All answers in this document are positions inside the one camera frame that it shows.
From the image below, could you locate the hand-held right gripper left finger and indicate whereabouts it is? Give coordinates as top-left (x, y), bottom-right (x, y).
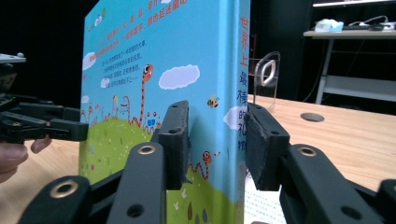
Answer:
top-left (158, 100), bottom-right (192, 191)

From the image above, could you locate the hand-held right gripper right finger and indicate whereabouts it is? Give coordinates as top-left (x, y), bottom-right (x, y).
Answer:
top-left (244, 102), bottom-right (291, 191)

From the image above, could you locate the clear acrylic book rack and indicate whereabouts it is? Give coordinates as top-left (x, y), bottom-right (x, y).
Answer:
top-left (252, 50), bottom-right (281, 110)

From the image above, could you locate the light blue picture book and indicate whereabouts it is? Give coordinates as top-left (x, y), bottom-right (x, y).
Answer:
top-left (78, 0), bottom-right (251, 224)

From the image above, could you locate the round grey table grommet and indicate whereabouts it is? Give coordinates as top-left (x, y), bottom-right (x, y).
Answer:
top-left (300, 112), bottom-right (325, 123)

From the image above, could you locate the white metal stand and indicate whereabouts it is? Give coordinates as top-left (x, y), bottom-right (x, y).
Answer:
top-left (303, 29), bottom-right (396, 105)

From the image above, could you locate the light blue tissue pack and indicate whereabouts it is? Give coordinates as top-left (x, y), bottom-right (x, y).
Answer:
top-left (314, 18), bottom-right (345, 33)

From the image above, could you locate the white looped cable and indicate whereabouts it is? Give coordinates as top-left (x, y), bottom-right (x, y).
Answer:
top-left (347, 14), bottom-right (391, 29)

